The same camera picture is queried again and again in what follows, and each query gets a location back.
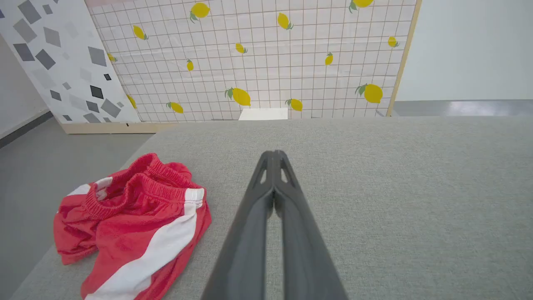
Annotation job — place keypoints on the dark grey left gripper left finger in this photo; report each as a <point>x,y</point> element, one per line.
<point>245,250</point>

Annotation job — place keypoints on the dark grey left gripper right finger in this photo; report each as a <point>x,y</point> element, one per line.
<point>304,258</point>

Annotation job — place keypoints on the red shorts with white stripes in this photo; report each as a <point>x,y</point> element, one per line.
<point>125,233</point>

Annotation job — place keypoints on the grey fabric sofa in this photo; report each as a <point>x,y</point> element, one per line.
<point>395,187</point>

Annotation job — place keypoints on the white box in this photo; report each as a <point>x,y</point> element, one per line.
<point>263,114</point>

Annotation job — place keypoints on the lemon print grid panel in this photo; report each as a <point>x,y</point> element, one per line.
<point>266,71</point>

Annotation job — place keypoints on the grey terrazzo pattern panel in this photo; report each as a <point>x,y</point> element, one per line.
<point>62,50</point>

